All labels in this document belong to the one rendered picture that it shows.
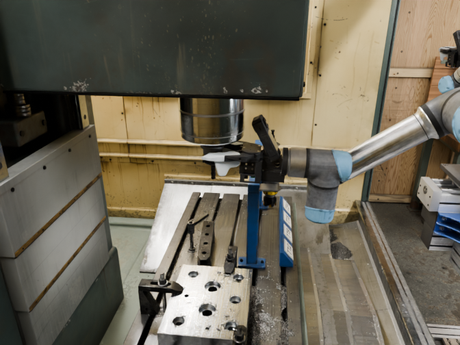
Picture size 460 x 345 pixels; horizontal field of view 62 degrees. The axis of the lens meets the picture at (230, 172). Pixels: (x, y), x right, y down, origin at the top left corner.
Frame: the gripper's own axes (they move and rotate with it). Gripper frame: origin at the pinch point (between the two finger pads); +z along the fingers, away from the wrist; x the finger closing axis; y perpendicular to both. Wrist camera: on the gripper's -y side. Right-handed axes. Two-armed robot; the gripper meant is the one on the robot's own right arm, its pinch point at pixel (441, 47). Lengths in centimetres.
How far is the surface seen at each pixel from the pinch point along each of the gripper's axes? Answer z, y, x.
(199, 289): -85, 41, -133
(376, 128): -6.5, 32.5, -35.7
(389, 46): -6.5, -6.0, -30.5
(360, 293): -66, 76, -73
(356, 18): -1.8, -19.8, -44.3
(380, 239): -41, 72, -52
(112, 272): -48, 55, -167
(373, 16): -3.8, -19.4, -37.2
